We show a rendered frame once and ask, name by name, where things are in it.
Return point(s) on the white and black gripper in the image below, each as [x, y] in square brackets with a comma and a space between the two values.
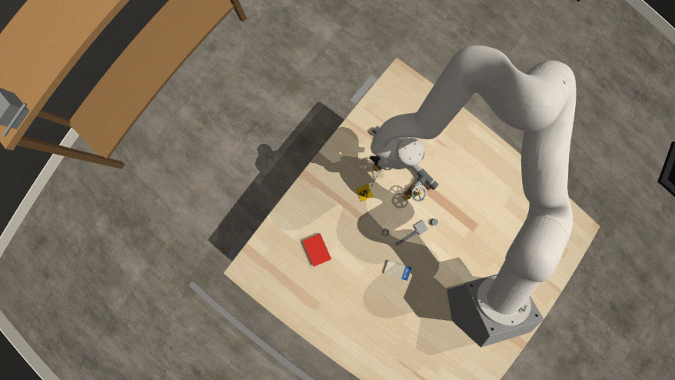
[380, 161]

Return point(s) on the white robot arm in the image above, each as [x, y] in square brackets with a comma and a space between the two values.
[529, 102]

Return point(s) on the yellow square tag on metal chain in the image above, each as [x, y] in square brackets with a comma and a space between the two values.
[364, 193]

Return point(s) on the red flat block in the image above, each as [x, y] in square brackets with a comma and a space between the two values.
[317, 250]

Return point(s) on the grey pipe manifold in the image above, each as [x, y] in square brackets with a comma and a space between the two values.
[412, 191]

